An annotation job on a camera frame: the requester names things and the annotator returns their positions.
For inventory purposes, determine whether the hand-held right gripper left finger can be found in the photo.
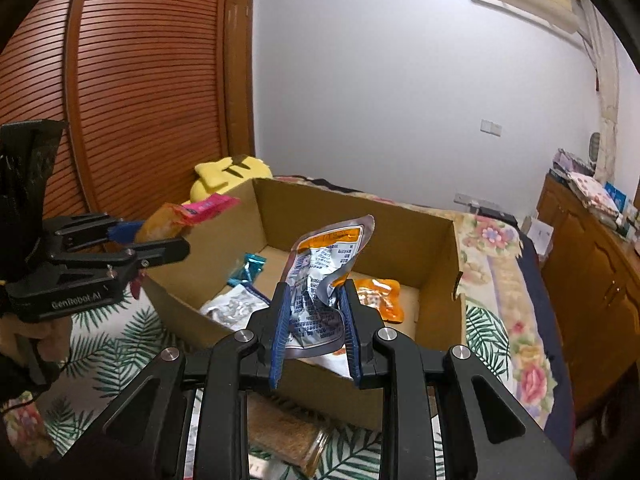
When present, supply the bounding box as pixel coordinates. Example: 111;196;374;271
70;283;292;480

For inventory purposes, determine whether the person's left hand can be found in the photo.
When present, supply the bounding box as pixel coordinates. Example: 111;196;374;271
0;317;73;361

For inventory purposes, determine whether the wooden louvered wardrobe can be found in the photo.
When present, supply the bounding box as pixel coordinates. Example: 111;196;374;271
0;0;256;221

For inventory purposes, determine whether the leaf print tablecloth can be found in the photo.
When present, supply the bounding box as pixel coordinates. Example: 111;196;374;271
42;280;511;480

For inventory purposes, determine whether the dark blue blanket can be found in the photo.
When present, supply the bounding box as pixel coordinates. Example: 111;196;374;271
517;232;573;456

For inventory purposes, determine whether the blue candy wrapper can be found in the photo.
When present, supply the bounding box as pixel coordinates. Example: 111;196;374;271
227;254;268;286

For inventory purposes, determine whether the white paper bag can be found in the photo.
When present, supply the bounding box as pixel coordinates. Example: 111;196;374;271
525;217;555;256

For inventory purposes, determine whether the cardboard box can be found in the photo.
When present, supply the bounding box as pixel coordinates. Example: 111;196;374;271
142;177;468;433

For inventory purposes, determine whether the white snack packet blue edge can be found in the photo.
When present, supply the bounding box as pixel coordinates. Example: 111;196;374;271
200;285;273;331

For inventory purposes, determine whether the yellow plush toy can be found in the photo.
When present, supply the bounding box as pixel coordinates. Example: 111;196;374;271
189;155;273;206

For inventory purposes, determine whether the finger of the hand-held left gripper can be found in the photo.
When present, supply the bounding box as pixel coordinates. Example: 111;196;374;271
45;212;146;253
50;237;191;276

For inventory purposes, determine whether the wooden cabinet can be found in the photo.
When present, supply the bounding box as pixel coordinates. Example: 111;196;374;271
537;172;640;411

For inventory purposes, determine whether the brown packet on bed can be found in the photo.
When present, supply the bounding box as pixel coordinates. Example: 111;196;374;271
247;395;333;478

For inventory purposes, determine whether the silver orange snack packet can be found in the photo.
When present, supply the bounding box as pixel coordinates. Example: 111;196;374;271
285;215;376;361

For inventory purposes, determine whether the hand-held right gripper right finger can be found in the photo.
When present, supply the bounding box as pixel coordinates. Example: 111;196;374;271
339;280;576;480

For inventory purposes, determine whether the brown snack packet pink edge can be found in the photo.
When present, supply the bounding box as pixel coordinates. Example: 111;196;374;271
135;194;241;256

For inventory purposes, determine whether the cream curtain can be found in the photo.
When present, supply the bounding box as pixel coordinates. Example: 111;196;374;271
582;0;623;181

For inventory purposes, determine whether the pile of folded cloths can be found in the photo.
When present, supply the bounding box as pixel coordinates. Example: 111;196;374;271
552;149;621;221

